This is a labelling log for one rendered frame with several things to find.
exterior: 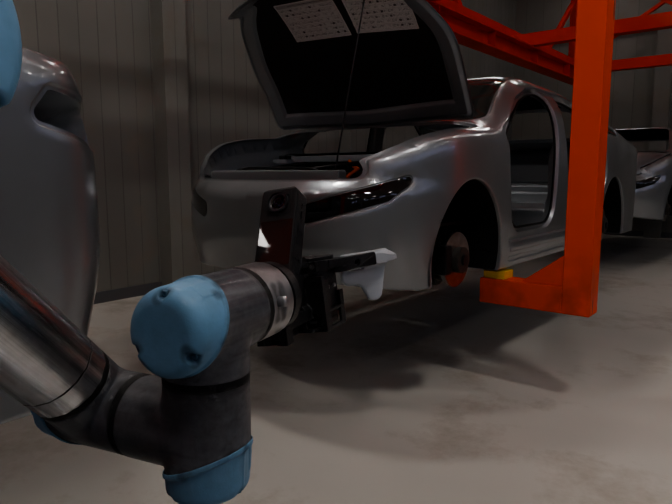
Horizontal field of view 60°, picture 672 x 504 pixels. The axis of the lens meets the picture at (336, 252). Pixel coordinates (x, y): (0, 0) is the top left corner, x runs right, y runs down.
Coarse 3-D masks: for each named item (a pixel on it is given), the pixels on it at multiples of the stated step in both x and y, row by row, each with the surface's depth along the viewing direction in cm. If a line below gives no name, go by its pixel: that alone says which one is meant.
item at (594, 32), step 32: (608, 0) 312; (576, 32) 323; (608, 32) 317; (576, 64) 324; (608, 64) 322; (576, 96) 326; (608, 96) 327; (576, 128) 328; (576, 160) 330; (576, 192) 331; (576, 224) 333; (576, 256) 335; (480, 288) 375; (512, 288) 362; (544, 288) 349; (576, 288) 337
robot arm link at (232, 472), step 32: (160, 384) 52; (224, 384) 47; (128, 416) 50; (160, 416) 49; (192, 416) 47; (224, 416) 48; (128, 448) 51; (160, 448) 49; (192, 448) 47; (224, 448) 48; (192, 480) 48; (224, 480) 48
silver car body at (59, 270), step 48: (48, 96) 146; (0, 144) 134; (48, 144) 143; (0, 192) 135; (48, 192) 143; (96, 192) 163; (0, 240) 136; (48, 240) 144; (96, 240) 161; (48, 288) 145; (96, 288) 166
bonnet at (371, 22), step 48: (288, 0) 350; (336, 0) 335; (384, 0) 321; (288, 48) 389; (336, 48) 369; (384, 48) 351; (432, 48) 333; (288, 96) 421; (336, 96) 397; (384, 96) 374; (432, 96) 354
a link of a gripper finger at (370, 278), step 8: (384, 248) 72; (344, 256) 67; (376, 256) 69; (384, 256) 70; (392, 256) 71; (376, 264) 69; (384, 264) 70; (344, 272) 67; (352, 272) 68; (360, 272) 68; (368, 272) 69; (376, 272) 70; (344, 280) 67; (352, 280) 68; (360, 280) 68; (368, 280) 69; (376, 280) 70; (368, 288) 69; (376, 288) 70; (368, 296) 69; (376, 296) 70
